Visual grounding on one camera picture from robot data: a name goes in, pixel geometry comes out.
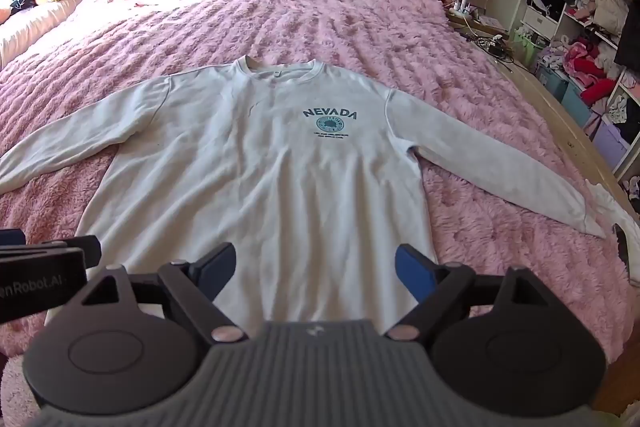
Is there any white cloth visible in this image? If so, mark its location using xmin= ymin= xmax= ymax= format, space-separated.
xmin=585 ymin=179 xmax=640 ymax=233

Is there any wooden bed frame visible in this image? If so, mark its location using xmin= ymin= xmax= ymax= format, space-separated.
xmin=450 ymin=17 xmax=640 ymax=228

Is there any green storage bin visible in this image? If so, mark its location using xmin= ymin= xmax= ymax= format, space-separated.
xmin=512 ymin=29 xmax=543 ymax=68

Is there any pink fluffy blanket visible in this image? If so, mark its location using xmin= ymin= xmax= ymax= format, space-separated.
xmin=0 ymin=0 xmax=636 ymax=373

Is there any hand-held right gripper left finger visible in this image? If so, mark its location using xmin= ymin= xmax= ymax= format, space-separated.
xmin=75 ymin=242 xmax=251 ymax=346

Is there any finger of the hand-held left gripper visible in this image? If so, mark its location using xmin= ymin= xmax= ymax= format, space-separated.
xmin=27 ymin=234 xmax=101 ymax=280
xmin=0 ymin=229 xmax=27 ymax=251

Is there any white printed sweatshirt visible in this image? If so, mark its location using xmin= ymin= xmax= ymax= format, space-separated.
xmin=0 ymin=56 xmax=608 ymax=338

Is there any blue storage box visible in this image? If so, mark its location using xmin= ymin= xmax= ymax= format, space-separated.
xmin=535 ymin=62 xmax=593 ymax=125

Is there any white shelf unit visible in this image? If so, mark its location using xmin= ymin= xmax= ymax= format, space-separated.
xmin=520 ymin=0 xmax=640 ymax=182

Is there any purple storage box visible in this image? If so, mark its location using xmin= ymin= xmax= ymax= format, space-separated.
xmin=592 ymin=122 xmax=628 ymax=168

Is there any tangle of black cables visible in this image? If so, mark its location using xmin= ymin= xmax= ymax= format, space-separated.
xmin=465 ymin=32 xmax=516 ymax=62

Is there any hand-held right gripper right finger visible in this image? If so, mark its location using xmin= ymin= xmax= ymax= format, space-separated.
xmin=382 ymin=244 xmax=556 ymax=343

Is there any cream long bolster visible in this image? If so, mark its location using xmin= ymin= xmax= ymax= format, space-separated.
xmin=0 ymin=0 xmax=88 ymax=68

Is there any red clothes pile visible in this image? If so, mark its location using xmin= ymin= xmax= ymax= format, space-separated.
xmin=565 ymin=39 xmax=618 ymax=105

